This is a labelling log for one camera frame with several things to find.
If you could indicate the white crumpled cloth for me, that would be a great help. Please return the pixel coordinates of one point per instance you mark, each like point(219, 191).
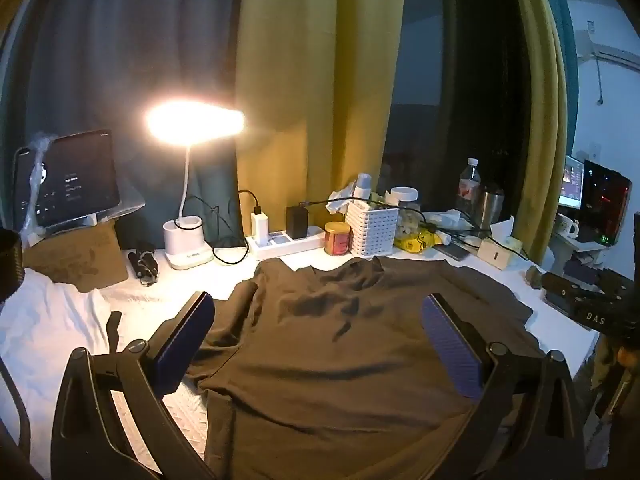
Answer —
point(50, 310)

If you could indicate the pale wipes pouch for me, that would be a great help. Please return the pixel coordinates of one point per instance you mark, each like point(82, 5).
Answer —
point(445, 217)

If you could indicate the white textured table cover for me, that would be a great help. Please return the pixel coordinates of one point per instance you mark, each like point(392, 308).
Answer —
point(180, 282)

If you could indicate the glass jar white lid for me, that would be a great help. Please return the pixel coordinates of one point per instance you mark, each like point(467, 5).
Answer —
point(405, 197)

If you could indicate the white mug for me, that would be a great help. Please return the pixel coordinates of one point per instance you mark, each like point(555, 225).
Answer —
point(566, 225)

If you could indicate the cardboard box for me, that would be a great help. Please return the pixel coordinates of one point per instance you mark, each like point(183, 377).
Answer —
point(75, 260)

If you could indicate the white power strip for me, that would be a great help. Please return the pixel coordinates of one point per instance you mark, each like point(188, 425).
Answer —
point(272, 250)

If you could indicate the teal and yellow curtain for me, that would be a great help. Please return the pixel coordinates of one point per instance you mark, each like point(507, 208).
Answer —
point(150, 50)
point(545, 110)

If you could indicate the brown t-shirt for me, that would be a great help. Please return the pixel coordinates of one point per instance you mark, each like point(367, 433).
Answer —
point(320, 360)

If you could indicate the crumpled white tissue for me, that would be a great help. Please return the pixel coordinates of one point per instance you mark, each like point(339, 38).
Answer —
point(342, 195)

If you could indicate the blue white spray can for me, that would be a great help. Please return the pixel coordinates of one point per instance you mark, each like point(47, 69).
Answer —
point(362, 187)

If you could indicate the steel tumbler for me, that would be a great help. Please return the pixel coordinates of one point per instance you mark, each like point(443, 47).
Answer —
point(489, 207)

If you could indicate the black charger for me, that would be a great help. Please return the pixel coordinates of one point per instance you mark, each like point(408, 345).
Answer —
point(296, 222)

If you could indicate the computer case with lights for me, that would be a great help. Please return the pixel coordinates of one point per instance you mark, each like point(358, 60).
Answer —
point(605, 200)

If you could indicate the small brown object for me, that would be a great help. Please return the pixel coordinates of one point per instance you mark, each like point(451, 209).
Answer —
point(533, 277)

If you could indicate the white air conditioner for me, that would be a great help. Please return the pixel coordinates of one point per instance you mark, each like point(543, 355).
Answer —
point(610, 55)

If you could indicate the white desk lamp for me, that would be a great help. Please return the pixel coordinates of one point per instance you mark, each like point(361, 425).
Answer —
point(187, 245)

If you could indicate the small beige box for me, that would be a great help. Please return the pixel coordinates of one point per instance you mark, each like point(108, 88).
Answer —
point(492, 255)

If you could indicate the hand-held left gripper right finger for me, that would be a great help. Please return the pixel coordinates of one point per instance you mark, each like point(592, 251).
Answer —
point(452, 345)

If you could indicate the grey phone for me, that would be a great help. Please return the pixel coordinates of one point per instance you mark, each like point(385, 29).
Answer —
point(450, 251)

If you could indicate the plastic water bottle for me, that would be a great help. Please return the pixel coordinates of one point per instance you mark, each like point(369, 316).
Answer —
point(469, 185)

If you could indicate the clear plastic wrap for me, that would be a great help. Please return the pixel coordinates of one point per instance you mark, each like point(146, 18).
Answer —
point(42, 160)

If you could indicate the red tin can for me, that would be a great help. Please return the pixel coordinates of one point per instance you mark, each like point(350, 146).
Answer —
point(337, 242)

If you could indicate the white perforated basket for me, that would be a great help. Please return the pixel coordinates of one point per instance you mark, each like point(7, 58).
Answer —
point(372, 232)

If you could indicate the dark window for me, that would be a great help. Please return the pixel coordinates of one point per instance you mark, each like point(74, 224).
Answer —
point(450, 85)

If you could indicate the black tablet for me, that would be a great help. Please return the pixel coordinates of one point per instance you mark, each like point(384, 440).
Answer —
point(75, 180)

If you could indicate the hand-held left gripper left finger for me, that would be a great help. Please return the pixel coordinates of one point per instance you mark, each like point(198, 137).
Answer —
point(185, 340)

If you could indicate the computer monitor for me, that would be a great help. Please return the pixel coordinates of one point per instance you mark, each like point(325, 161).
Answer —
point(571, 182)

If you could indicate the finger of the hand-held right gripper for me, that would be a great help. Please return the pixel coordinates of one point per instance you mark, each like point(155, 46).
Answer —
point(565, 292)

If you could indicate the white side table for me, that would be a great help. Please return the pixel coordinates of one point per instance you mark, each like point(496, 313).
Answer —
point(565, 250)

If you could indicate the white charger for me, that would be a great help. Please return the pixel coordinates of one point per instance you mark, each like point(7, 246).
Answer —
point(259, 225)

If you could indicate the black cylinder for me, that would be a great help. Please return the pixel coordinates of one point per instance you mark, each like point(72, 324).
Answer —
point(10, 265)

